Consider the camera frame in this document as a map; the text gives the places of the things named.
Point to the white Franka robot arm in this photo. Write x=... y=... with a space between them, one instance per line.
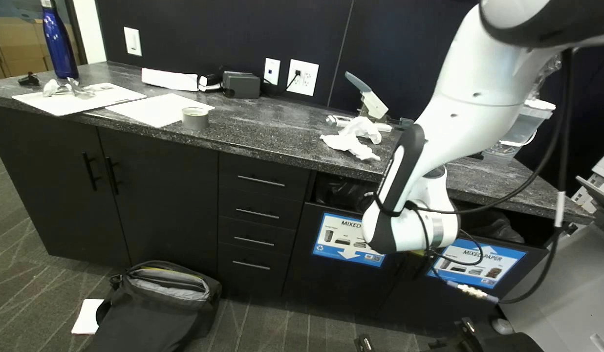
x=483 y=85

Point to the black bin cabinet door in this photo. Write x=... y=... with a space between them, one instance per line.
x=411 y=294
x=301 y=280

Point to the crumpled white cloth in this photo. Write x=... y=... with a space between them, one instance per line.
x=350 y=147

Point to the blue sign downward arrow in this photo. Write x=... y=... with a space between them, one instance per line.
x=341 y=239

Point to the white spray bottle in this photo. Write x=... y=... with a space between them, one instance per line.
x=370 y=99

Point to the black power adapter box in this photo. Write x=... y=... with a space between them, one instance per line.
x=241 y=85

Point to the grey tape roll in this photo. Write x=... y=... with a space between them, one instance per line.
x=196 y=114

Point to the white paper sheet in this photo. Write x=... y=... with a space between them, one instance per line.
x=79 y=103
x=155 y=110

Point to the flat white box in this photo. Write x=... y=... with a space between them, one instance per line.
x=171 y=79

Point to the black grey backpack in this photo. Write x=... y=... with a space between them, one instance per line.
x=151 y=314

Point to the blue sign upward arrow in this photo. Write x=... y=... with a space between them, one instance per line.
x=497 y=263

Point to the white cylindrical stand foot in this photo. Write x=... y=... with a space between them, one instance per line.
x=501 y=325

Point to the crumpled clear wrapper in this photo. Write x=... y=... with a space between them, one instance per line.
x=67 y=89

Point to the white paper scrap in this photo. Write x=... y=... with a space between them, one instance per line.
x=86 y=318

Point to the blue water bottle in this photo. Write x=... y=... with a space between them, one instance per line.
x=59 y=40

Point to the small black knob object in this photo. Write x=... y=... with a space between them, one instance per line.
x=28 y=81

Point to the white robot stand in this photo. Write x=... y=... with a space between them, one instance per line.
x=567 y=294

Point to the white grey equipment box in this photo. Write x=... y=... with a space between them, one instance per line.
x=597 y=189

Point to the white wall power outlet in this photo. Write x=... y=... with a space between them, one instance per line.
x=303 y=77

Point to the small white wall plate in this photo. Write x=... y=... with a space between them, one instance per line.
x=272 y=71

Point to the white light switch plate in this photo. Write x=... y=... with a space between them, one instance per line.
x=131 y=42

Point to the white window frame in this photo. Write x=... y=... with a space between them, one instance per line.
x=88 y=32

